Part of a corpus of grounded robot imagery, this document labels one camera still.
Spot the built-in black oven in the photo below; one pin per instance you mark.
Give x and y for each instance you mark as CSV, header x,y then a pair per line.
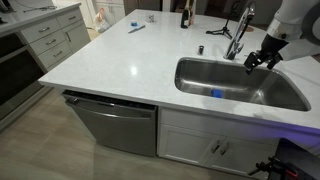
x,y
19,73

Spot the stainless steel sink basin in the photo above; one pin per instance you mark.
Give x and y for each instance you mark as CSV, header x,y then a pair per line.
x,y
262,86

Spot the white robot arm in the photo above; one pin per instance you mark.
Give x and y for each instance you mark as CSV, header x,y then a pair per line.
x,y
293,33

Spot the small glass cup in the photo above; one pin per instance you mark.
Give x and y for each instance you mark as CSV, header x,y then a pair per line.
x,y
150,18

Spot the chrome gooseneck faucet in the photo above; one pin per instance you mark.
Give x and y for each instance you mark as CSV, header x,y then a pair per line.
x,y
235,46

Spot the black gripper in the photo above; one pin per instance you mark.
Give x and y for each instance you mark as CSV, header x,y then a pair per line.
x,y
257,58

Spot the black tripod with red clamp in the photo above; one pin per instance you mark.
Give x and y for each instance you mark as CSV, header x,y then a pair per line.
x,y
290,162

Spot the blue tape roll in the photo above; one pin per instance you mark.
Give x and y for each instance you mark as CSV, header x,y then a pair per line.
x,y
134,23

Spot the blue sponge in sink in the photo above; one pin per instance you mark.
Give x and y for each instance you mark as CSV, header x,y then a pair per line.
x,y
216,93

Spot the black camera tripod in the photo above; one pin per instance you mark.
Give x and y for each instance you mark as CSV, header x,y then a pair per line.
x,y
223,31

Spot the stainless dishwasher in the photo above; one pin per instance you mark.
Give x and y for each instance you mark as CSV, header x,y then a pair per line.
x,y
116,123

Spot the dark wine bottle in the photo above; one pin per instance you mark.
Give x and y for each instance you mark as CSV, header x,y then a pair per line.
x,y
185,15

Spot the kitchen knife on counter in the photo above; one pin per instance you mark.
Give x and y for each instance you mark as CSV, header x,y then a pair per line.
x,y
137,29

